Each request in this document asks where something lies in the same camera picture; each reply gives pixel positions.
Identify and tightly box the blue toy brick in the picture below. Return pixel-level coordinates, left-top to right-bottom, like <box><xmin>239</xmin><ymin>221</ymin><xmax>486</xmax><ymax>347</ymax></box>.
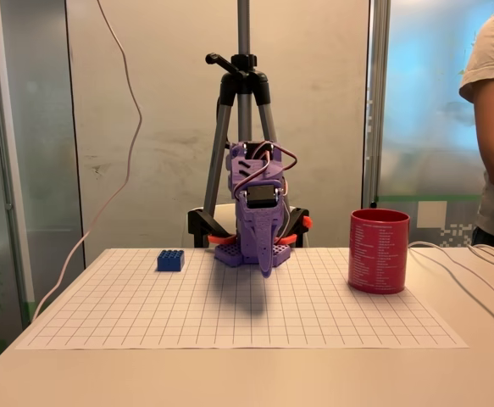
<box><xmin>157</xmin><ymin>249</ymin><xmax>187</xmax><ymax>273</ymax></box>

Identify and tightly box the red cup with white print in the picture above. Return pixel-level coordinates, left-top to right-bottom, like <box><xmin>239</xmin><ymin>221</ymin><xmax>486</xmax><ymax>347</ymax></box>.
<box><xmin>347</xmin><ymin>208</ymin><xmax>412</xmax><ymax>295</ymax></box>

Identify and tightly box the white grid paper sheet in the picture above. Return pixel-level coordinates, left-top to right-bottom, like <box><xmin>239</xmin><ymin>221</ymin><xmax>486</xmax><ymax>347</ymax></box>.
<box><xmin>15</xmin><ymin>247</ymin><xmax>470</xmax><ymax>351</ymax></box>

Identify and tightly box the white paper label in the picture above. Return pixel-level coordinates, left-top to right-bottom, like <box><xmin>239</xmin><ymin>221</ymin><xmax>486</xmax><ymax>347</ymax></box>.
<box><xmin>417</xmin><ymin>200</ymin><xmax>448</xmax><ymax>229</ymax></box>

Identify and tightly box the black clamp with orange handle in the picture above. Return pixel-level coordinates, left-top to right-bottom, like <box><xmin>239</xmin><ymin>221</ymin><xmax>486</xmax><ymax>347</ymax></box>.
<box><xmin>276</xmin><ymin>206</ymin><xmax>314</xmax><ymax>249</ymax></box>
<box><xmin>186</xmin><ymin>207</ymin><xmax>239</xmax><ymax>249</ymax></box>

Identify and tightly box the grey and black camera tripod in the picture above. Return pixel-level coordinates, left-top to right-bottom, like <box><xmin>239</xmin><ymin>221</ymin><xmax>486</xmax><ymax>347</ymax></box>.
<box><xmin>203</xmin><ymin>0</ymin><xmax>280</xmax><ymax>215</ymax></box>

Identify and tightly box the pinkish hanging cable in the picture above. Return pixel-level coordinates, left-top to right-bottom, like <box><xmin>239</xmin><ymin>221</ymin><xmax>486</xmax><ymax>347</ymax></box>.
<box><xmin>31</xmin><ymin>0</ymin><xmax>143</xmax><ymax>321</ymax></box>

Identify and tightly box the metal frame post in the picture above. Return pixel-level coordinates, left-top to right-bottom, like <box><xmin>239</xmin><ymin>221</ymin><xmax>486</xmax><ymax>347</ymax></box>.
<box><xmin>0</xmin><ymin>0</ymin><xmax>36</xmax><ymax>326</ymax></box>
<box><xmin>361</xmin><ymin>0</ymin><xmax>392</xmax><ymax>209</ymax></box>

